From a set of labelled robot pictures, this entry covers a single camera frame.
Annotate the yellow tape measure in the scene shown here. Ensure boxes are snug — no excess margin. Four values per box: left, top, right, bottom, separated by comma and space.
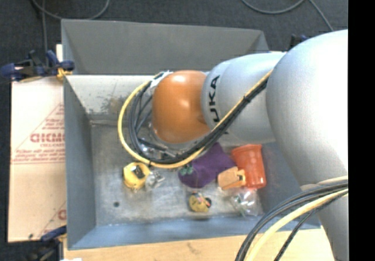
122, 161, 151, 190

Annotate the yellow round toy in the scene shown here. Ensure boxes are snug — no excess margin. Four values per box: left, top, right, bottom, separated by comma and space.
187, 191, 212, 213

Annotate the purple cloth toy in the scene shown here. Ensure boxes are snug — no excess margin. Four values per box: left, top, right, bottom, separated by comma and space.
178, 142, 237, 189

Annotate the tan and orange block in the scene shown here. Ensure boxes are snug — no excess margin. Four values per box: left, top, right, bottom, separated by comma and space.
217, 166, 247, 191

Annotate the clear plastic packet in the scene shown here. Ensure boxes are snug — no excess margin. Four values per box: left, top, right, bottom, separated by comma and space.
229, 188, 264, 217

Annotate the orange plastic cup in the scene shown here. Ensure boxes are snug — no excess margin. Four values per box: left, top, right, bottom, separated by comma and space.
230, 144, 267, 189

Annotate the grey metal bin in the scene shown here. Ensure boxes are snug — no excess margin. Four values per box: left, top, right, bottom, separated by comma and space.
60, 18, 323, 250

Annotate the brown cardboard board red print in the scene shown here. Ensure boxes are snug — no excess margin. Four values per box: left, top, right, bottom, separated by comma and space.
6, 43, 68, 243

